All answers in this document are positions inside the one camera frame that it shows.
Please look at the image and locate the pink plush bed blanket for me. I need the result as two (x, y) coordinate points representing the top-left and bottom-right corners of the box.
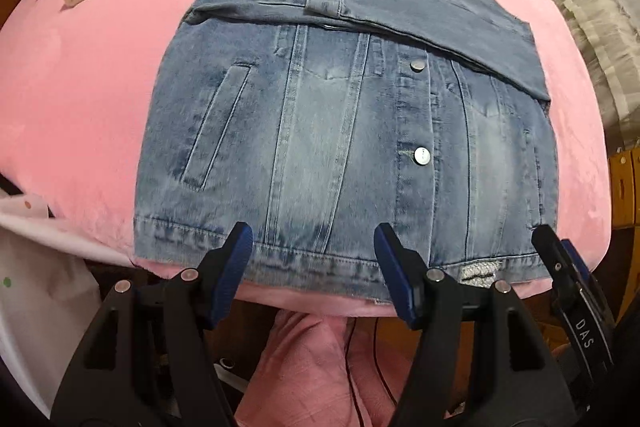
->
(0, 0), (613, 318)

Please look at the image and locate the black cable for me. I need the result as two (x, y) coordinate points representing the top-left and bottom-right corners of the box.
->
(345, 314), (396, 427)

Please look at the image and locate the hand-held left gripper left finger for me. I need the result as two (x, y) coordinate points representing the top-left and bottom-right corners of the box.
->
(50, 221), (254, 427)

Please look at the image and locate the blue denim jacket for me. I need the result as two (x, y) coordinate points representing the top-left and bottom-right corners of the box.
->
(132, 0), (560, 303)

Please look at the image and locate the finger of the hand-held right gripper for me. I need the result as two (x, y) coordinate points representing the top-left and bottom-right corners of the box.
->
(531, 223), (582, 304)
(560, 238), (597, 292)

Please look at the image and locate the white dotted cloth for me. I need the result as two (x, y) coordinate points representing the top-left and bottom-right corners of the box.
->
(0, 194), (136, 398)

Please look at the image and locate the cream lace furniture cover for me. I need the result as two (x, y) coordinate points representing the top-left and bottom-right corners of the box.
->
(517, 0), (640, 148)

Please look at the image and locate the yellow wooden drawer cabinet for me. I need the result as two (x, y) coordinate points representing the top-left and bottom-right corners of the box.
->
(607, 147), (640, 233)

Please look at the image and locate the person's pink fleece clothing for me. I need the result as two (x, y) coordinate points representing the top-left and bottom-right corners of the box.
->
(235, 302), (451, 427)

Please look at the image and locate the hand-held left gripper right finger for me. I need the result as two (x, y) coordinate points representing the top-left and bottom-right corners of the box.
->
(374, 222), (581, 427)

